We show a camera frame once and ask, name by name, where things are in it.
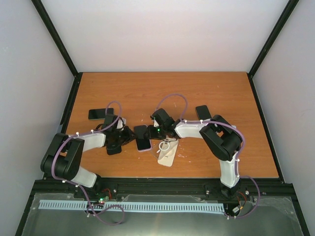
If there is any black phone case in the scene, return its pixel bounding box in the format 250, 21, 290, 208
106, 144, 122, 155

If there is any black screen phone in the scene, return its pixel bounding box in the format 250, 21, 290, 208
136, 138, 151, 151

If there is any dark phone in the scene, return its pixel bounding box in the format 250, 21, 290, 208
88, 108, 114, 120

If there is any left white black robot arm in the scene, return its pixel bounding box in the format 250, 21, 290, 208
40, 113, 136, 198

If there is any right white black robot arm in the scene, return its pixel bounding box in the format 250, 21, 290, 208
134, 105, 245, 198

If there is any clear magsafe phone case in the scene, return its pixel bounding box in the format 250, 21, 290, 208
150, 138, 179, 160

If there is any cream white phone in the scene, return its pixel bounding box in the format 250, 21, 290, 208
157, 140, 179, 167

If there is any black phone right side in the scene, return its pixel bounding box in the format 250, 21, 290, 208
195, 105, 212, 120

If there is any left green controller board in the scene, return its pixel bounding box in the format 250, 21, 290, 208
98, 191, 111, 204

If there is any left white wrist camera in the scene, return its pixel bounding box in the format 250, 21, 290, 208
116, 118, 126, 130

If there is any left black side rail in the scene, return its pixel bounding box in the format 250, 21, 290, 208
58, 72, 83, 133

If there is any black side rail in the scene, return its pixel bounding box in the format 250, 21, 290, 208
58, 72, 83, 133
247, 73, 285, 183

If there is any black aluminium frame rail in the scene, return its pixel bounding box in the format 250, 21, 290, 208
31, 177, 295, 200

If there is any light blue cable duct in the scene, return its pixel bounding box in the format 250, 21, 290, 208
38, 200, 224, 214

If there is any right wired connector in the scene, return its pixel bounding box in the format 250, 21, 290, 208
232, 192, 247, 215

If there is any right black side rail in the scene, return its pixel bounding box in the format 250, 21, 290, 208
247, 73, 285, 183

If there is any left black frame post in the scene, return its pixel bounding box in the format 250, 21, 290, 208
31, 0, 79, 78

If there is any black frame post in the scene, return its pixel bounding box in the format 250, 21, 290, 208
31, 0, 79, 78
248, 0, 299, 80

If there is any right black frame post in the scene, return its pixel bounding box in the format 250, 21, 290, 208
248, 0, 299, 80

